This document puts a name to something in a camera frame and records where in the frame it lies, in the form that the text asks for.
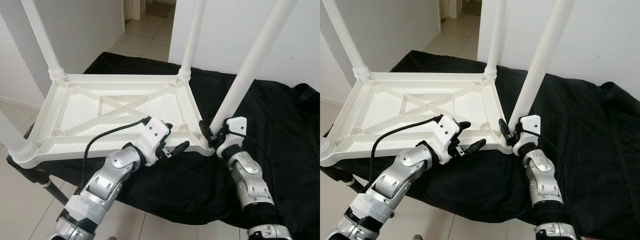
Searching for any white plastic table leg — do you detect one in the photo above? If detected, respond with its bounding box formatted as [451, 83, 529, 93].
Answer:
[320, 137, 337, 167]
[177, 0, 207, 82]
[0, 110, 39, 169]
[507, 0, 576, 129]
[482, 0, 507, 81]
[209, 0, 298, 136]
[322, 0, 372, 80]
[20, 0, 67, 82]

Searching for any white plastic table top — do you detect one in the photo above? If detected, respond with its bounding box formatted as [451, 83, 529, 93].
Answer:
[22, 73, 216, 168]
[320, 71, 516, 167]

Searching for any black fabric table cover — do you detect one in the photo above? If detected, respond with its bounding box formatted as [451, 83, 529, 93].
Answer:
[6, 51, 321, 228]
[325, 50, 640, 240]

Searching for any black metal table leg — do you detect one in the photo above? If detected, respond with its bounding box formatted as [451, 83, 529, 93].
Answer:
[41, 180, 69, 206]
[347, 175, 366, 194]

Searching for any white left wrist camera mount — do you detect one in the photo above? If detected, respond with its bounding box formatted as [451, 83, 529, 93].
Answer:
[432, 115, 461, 164]
[135, 116, 172, 161]

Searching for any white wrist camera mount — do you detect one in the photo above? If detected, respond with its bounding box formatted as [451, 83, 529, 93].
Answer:
[135, 116, 172, 161]
[515, 115, 542, 150]
[217, 116, 249, 152]
[432, 115, 461, 164]

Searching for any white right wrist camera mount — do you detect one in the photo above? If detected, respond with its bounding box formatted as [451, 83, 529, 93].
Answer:
[217, 116, 249, 152]
[515, 115, 542, 150]

